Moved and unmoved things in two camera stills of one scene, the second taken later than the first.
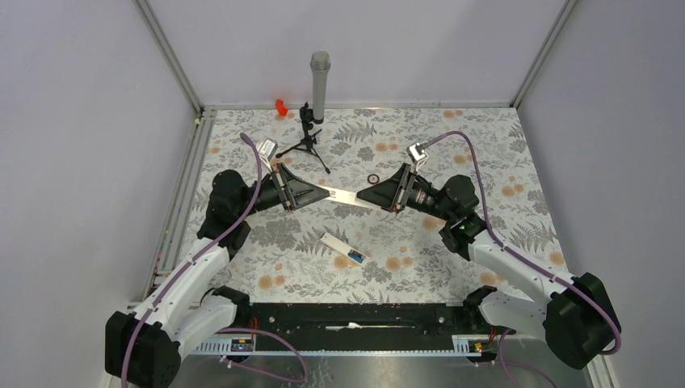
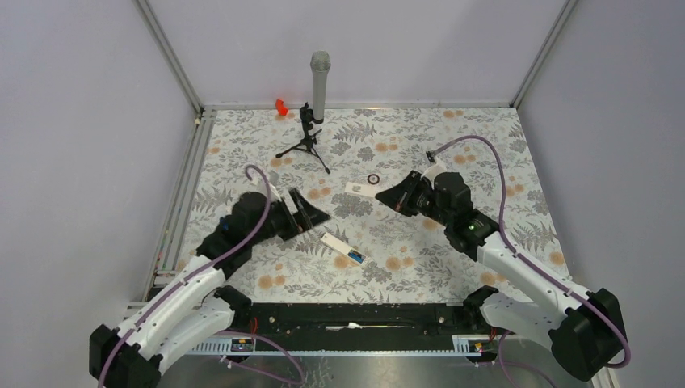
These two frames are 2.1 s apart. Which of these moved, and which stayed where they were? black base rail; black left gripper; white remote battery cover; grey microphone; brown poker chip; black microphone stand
Moved: black left gripper; white remote battery cover
Stayed: grey microphone; black microphone stand; brown poker chip; black base rail
